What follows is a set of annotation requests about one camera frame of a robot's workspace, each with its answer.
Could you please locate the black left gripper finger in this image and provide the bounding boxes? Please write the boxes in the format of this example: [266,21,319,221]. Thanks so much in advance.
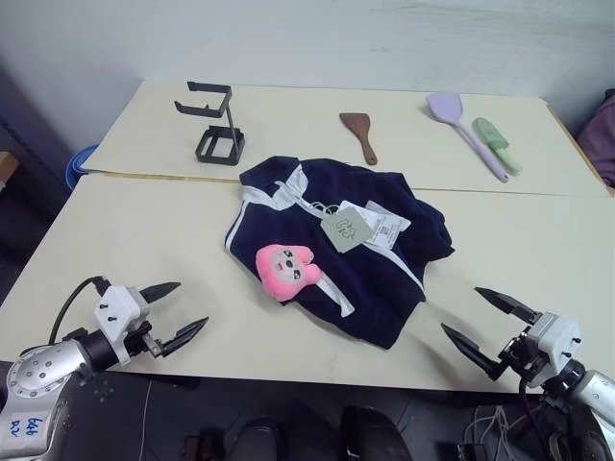
[159,315,210,359]
[140,280,184,304]

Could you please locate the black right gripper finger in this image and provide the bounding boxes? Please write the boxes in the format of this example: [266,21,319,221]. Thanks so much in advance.
[473,286,544,329]
[439,322,507,382]

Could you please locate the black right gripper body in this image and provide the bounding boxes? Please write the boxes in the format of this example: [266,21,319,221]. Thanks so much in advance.
[498,327,550,387]

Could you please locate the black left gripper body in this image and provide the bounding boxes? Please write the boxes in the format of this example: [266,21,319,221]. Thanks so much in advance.
[125,321,163,359]

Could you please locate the pink plush toy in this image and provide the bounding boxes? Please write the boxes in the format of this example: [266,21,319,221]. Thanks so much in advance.
[254,243,324,303]

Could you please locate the navy zip jacket white stripes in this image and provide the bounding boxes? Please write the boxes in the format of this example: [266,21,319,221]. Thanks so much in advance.
[221,155,456,351]

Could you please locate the dark rounded shape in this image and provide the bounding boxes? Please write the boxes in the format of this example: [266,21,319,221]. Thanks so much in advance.
[339,404,415,461]
[234,414,290,461]

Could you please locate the white printed paper tag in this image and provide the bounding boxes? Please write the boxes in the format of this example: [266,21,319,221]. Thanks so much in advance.
[363,200,412,252]

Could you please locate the white handwritten label sticker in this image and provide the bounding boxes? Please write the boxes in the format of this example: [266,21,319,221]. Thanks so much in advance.
[6,411,50,449]

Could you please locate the blue bucket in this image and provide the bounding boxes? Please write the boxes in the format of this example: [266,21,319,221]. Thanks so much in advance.
[63,143,100,194]

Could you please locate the green silicone spatula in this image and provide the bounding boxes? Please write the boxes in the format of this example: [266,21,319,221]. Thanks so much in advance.
[471,116,524,176]

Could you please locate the green paper hang tag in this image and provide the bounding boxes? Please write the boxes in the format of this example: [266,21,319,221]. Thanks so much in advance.
[320,208,374,254]

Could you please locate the black metal stand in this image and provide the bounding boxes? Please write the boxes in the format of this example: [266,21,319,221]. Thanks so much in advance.
[173,81,248,167]

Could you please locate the purple cloth bag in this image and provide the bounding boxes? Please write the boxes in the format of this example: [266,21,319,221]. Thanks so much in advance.
[575,87,615,189]

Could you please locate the purple silicone spatula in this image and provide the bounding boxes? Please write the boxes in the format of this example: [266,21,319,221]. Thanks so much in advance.
[424,91,511,184]

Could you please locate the brown wooden spatula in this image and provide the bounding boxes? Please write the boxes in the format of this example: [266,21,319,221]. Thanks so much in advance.
[338,111,380,167]

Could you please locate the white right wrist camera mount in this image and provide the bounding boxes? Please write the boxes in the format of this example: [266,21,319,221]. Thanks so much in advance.
[520,311,583,386]

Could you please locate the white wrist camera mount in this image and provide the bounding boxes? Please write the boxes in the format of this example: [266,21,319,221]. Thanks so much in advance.
[520,311,583,386]
[92,284,153,362]

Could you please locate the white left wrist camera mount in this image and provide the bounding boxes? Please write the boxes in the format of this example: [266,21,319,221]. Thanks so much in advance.
[92,284,153,362]

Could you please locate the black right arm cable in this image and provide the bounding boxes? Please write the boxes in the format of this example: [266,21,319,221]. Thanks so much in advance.
[517,378,554,461]

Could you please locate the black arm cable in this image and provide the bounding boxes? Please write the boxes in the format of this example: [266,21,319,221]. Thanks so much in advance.
[49,275,111,345]
[517,378,554,461]

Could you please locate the white cable bundle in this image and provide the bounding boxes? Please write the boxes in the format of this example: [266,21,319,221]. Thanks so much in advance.
[459,404,532,461]

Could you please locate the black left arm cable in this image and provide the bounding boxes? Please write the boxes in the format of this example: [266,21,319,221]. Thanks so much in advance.
[49,275,111,345]

